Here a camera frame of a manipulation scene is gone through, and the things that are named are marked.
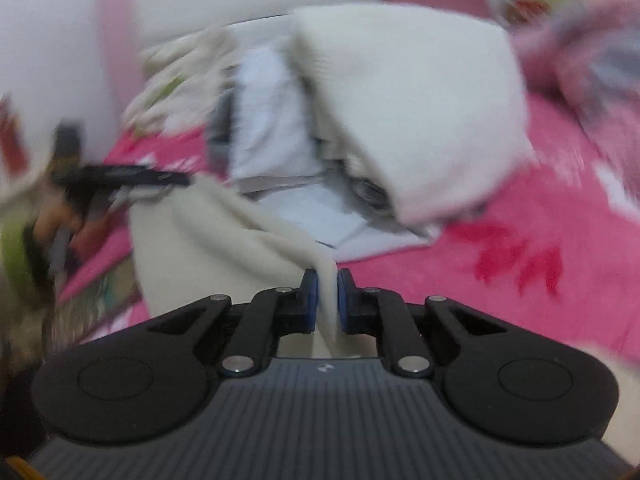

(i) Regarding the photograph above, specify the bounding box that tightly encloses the pink floral blanket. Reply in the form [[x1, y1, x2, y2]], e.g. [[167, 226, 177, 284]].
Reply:
[[55, 95, 640, 361]]

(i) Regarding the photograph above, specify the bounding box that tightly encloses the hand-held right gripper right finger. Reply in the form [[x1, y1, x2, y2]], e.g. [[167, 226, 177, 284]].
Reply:
[[337, 268, 508, 378]]

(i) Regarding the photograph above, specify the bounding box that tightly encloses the pink grey floral duvet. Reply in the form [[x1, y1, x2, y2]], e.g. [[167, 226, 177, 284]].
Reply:
[[510, 0, 640, 136]]

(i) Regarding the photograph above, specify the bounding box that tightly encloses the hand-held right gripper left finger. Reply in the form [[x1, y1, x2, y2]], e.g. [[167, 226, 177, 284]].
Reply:
[[147, 268, 320, 377]]

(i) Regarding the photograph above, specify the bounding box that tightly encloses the green patterned cloth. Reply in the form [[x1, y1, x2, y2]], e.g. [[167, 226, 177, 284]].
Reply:
[[122, 30, 236, 136]]

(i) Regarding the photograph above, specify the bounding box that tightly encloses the folded white clothes pile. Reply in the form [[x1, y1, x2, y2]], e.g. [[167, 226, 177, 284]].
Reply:
[[290, 2, 536, 226]]

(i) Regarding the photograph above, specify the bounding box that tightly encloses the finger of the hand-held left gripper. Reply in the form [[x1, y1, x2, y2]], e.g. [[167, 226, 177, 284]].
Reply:
[[87, 164, 191, 193]]

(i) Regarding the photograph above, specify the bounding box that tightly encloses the grey plaid cloth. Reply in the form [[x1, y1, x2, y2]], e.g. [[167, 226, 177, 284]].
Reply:
[[345, 170, 396, 211]]

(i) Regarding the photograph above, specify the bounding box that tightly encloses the person's left hand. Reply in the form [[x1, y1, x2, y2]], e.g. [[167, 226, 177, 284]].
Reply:
[[35, 205, 103, 258]]

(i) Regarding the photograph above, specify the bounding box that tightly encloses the white printed cloth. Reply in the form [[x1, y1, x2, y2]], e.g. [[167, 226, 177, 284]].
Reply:
[[207, 45, 441, 261]]

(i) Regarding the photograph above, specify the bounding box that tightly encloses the beige zip jacket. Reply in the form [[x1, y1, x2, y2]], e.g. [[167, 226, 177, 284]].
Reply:
[[127, 175, 346, 356]]

